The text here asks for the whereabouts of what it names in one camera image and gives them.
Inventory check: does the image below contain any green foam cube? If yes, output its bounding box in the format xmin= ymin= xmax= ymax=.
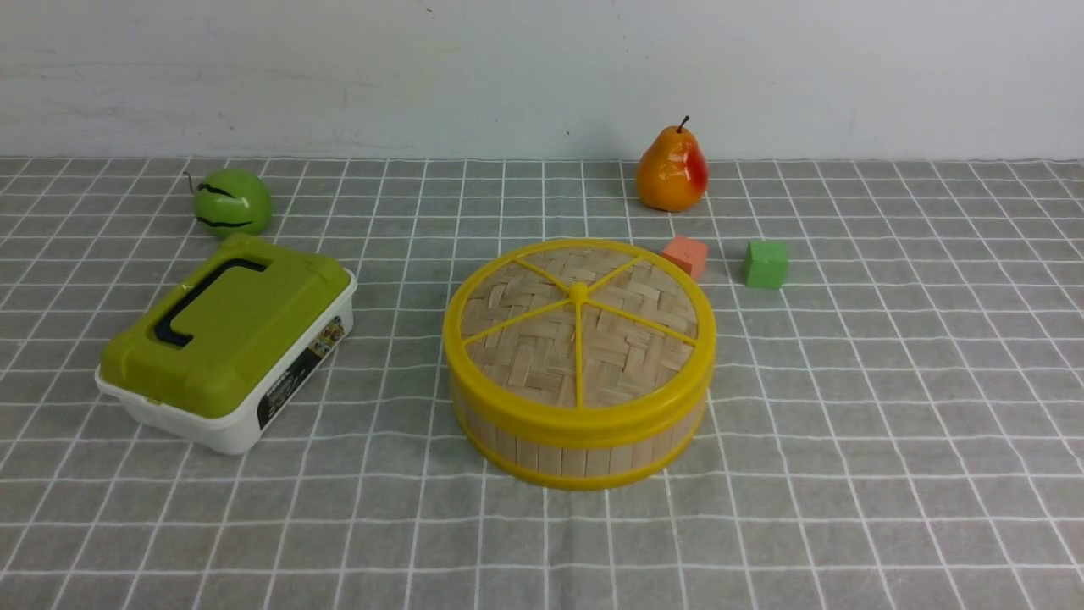
xmin=743 ymin=241 xmax=789 ymax=290

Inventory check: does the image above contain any grey checkered tablecloth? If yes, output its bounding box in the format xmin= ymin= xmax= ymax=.
xmin=1 ymin=156 xmax=1083 ymax=609

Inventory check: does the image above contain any yellow bamboo steamer basket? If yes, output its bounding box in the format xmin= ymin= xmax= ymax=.
xmin=451 ymin=386 xmax=707 ymax=491

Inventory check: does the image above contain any green and white lunch box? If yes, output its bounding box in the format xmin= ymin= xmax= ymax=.
xmin=94 ymin=235 xmax=357 ymax=455

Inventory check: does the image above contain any orange toy pear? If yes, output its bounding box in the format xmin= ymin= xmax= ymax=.
xmin=635 ymin=116 xmax=710 ymax=213

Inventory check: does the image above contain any yellow woven bamboo steamer lid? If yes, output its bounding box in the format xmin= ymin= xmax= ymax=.
xmin=444 ymin=239 xmax=717 ymax=449

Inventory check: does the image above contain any orange foam cube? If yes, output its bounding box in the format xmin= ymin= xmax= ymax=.
xmin=661 ymin=235 xmax=709 ymax=281

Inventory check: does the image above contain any green toy apple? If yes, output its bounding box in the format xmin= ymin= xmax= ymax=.
xmin=185 ymin=167 xmax=274 ymax=239

